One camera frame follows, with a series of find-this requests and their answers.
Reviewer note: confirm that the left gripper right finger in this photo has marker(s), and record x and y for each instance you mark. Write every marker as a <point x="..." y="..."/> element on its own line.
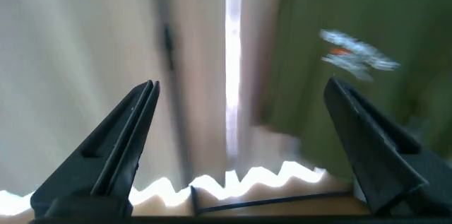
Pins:
<point x="388" y="167"/>

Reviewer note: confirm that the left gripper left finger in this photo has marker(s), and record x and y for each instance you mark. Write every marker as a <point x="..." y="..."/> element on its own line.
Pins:
<point x="88" y="174"/>

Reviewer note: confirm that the green long-sleeved shirt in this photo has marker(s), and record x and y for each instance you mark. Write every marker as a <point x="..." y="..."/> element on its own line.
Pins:
<point x="353" y="12"/>

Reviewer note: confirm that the black clothes rack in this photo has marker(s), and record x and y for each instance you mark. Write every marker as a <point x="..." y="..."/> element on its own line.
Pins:
<point x="169" y="44"/>

